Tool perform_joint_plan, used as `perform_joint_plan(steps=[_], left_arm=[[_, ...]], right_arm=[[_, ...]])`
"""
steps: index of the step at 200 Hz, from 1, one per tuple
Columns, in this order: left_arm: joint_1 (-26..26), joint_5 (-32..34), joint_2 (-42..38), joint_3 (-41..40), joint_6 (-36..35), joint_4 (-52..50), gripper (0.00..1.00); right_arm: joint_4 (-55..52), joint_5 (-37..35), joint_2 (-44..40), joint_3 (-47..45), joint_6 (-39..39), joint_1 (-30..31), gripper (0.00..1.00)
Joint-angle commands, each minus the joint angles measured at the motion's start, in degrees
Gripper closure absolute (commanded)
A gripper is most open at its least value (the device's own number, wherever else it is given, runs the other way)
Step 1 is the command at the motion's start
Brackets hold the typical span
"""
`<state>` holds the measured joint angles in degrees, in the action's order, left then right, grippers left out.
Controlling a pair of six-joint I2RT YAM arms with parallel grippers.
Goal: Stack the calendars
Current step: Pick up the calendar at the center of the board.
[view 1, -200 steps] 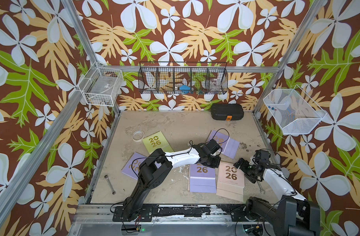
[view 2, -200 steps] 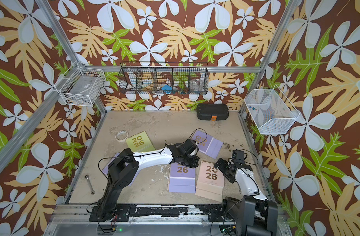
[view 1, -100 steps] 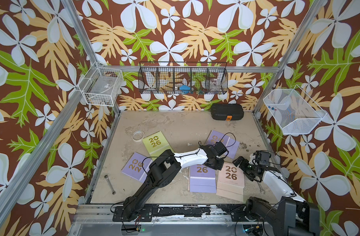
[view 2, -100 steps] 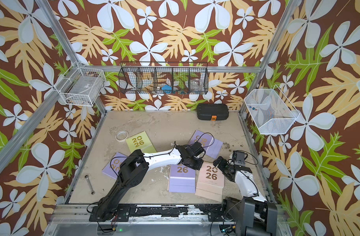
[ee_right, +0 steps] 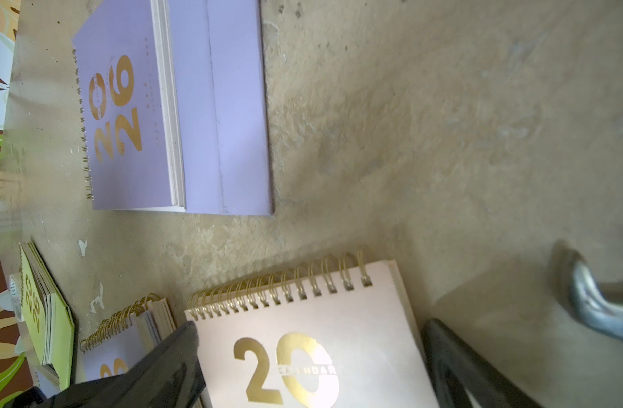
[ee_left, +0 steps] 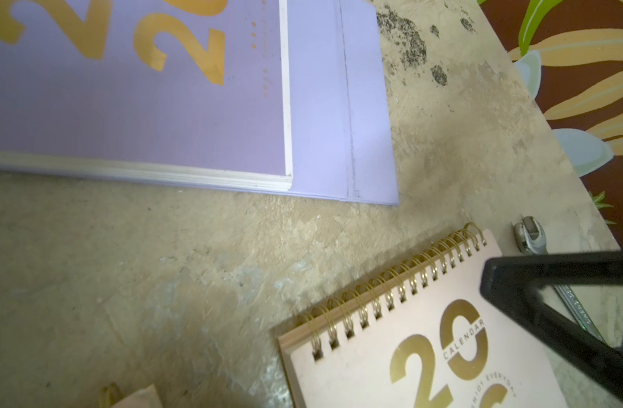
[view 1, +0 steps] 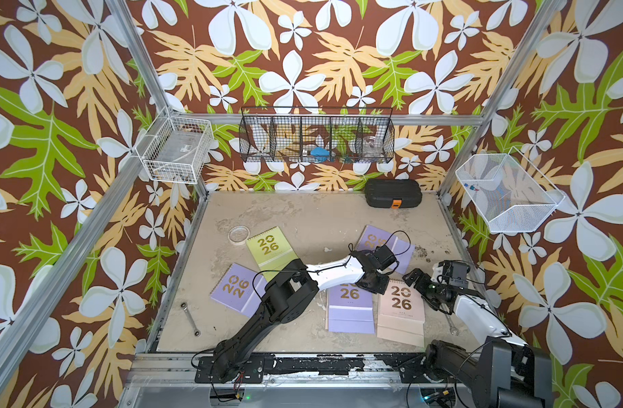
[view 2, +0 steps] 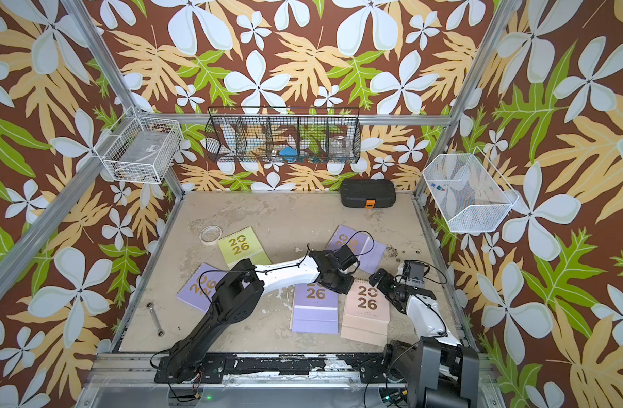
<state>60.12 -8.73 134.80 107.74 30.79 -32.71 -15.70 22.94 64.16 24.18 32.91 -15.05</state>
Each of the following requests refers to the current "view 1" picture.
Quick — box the purple 2026 calendar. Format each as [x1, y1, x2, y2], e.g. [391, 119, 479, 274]
[327, 284, 375, 334]
[210, 263, 266, 317]
[357, 225, 415, 275]

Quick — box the pink 2026 calendar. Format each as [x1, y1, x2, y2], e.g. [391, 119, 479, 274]
[376, 280, 425, 347]

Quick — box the green 2026 desk calendar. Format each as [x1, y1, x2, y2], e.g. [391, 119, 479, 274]
[247, 227, 298, 282]

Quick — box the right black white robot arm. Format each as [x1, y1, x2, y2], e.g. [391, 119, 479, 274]
[403, 260, 554, 407]

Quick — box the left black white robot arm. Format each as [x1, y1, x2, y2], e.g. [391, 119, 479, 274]
[209, 246, 399, 384]

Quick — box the black hard case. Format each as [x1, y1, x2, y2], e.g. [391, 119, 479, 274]
[364, 180, 423, 209]

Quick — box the white mesh basket right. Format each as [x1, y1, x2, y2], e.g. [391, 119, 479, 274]
[456, 148, 566, 234]

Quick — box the blue object in basket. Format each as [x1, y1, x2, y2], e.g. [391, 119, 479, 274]
[311, 147, 330, 163]

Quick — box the clear round lid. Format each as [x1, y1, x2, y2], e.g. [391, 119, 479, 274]
[227, 225, 250, 246]

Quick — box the silver wrench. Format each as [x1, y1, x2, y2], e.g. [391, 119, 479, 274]
[180, 302, 201, 337]

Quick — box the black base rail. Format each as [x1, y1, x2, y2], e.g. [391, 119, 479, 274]
[193, 353, 470, 384]

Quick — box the black wire basket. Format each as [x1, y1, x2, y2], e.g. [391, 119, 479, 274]
[237, 106, 395, 164]

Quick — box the white wire basket left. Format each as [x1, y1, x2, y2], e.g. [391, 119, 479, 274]
[136, 116, 215, 185]

